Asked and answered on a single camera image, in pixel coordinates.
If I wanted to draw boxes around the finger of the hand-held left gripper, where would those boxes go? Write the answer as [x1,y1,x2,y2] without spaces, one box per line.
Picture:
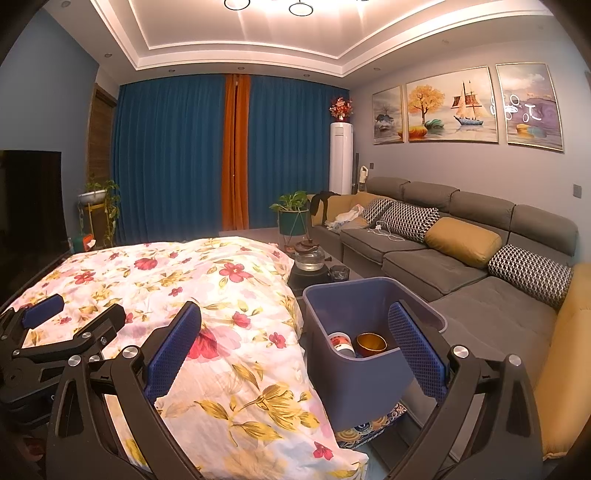
[0,294,65,344]
[11,303,127,370]

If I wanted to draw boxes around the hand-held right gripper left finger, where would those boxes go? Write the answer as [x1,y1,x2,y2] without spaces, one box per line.
[46,301,204,472]

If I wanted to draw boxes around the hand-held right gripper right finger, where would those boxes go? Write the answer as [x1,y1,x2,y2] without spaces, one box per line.
[388,300,543,469]

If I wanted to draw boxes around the red paper cup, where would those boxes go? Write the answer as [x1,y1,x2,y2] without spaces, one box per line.
[355,332,389,359]

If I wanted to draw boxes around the grey plastic bin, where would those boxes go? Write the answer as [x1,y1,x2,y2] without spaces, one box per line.
[302,276,448,446]

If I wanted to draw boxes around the floral printed paper tub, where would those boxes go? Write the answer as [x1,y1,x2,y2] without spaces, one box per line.
[328,331,356,360]

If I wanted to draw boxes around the floral printed blanket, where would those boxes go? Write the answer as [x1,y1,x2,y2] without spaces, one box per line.
[7,236,370,480]

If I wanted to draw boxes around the grey sectional sofa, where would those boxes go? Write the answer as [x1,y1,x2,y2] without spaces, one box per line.
[307,175,591,462]

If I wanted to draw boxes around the patterned rug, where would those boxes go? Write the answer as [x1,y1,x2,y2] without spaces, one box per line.
[332,401,411,450]

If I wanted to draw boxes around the dark coffee table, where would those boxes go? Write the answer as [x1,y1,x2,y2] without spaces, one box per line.
[277,235,370,296]

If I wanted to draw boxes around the gold plant stand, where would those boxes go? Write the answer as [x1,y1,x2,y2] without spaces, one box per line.
[83,200,109,247]

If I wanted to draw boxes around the black flat television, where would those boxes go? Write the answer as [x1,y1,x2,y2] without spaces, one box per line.
[0,150,63,259]

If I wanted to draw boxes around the yellow cushion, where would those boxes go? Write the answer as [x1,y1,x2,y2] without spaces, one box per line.
[424,217,503,269]

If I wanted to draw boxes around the plant stand with pot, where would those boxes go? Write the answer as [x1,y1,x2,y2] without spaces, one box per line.
[76,174,122,247]

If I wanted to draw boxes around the glass teapot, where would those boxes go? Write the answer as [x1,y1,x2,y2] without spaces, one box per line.
[293,240,326,272]

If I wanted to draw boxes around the small patterned cushion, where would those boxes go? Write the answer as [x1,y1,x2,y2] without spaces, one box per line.
[361,198,393,224]

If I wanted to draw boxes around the white clothes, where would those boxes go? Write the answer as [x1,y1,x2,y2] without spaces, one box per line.
[325,205,365,230]

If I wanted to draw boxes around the yellow sofa cover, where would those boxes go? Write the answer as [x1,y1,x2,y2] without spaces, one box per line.
[311,193,377,228]

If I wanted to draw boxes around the black garment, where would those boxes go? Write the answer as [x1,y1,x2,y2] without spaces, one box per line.
[307,190,342,217]

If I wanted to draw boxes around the blue curtain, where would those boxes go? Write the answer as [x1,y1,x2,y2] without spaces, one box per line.
[247,74,351,229]
[113,74,229,243]

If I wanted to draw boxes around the plant in green pot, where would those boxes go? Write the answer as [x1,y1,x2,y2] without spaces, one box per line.
[269,191,311,247]

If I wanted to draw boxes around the white standing air conditioner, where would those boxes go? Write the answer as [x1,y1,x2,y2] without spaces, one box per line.
[329,121,354,197]

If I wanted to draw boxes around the orange curtain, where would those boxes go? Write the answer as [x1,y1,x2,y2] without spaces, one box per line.
[222,73,252,232]

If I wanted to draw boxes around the small landscape painting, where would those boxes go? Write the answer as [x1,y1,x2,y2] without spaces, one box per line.
[372,85,404,146]

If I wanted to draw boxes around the tree and ship painting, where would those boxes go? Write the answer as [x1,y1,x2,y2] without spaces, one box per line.
[405,65,499,145]

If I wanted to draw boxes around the red gold flower decoration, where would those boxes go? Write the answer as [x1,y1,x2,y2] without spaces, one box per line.
[329,96,352,123]

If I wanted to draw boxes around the purple landscape painting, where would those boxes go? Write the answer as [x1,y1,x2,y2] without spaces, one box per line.
[496,62,565,153]

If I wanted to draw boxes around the white charger cable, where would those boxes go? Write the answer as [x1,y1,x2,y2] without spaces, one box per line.
[367,222,407,241]

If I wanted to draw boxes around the wooden wall panel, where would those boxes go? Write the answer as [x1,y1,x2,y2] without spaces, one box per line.
[88,83,116,185]

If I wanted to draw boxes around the ring ceiling lamp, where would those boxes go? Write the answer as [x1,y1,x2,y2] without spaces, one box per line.
[224,0,315,17]

